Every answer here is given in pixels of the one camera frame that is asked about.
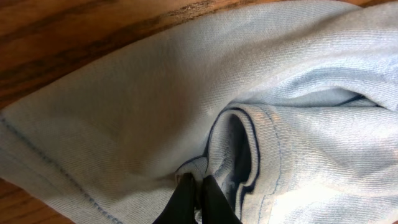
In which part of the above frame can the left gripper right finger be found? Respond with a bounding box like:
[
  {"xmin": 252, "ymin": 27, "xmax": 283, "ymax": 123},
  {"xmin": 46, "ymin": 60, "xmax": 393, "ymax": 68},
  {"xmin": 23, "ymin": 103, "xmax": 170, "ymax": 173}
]
[{"xmin": 200, "ymin": 175, "xmax": 242, "ymax": 224}]

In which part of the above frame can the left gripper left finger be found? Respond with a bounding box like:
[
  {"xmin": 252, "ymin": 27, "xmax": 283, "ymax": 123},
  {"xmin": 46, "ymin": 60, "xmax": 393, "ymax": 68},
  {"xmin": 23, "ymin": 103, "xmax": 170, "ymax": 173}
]
[{"xmin": 153, "ymin": 173, "xmax": 196, "ymax": 224}]

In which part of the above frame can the light blue printed t-shirt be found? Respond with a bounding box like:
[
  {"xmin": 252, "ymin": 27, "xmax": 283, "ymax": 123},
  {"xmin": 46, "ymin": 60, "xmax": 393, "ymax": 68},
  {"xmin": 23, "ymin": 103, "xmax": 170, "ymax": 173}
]
[{"xmin": 1, "ymin": 1, "xmax": 397, "ymax": 223}]

